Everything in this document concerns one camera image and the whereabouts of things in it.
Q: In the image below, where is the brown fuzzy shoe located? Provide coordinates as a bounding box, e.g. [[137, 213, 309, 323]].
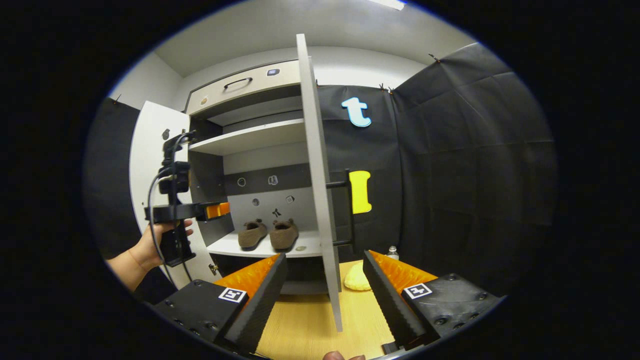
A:
[[269, 218, 300, 251], [238, 219, 268, 250]]

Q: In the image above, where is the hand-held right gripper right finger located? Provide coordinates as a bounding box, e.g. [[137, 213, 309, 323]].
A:
[[362, 249, 503, 351]]

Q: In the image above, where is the black door handle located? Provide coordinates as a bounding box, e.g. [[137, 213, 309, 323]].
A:
[[326, 169, 357, 248]]

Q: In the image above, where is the white cabinet drawer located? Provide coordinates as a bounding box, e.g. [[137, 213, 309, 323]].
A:
[[186, 60, 303, 116]]

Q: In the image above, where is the black backdrop cloth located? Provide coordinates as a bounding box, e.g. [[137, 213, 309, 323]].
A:
[[82, 42, 558, 301]]

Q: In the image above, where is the yellow round pad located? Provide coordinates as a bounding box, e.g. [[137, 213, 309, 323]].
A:
[[343, 261, 373, 292]]

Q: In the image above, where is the white shoe cabinet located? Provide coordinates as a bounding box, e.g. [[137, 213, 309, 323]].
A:
[[185, 59, 331, 296]]

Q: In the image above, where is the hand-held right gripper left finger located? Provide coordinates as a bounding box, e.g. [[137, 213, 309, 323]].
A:
[[152, 252, 289, 357]]

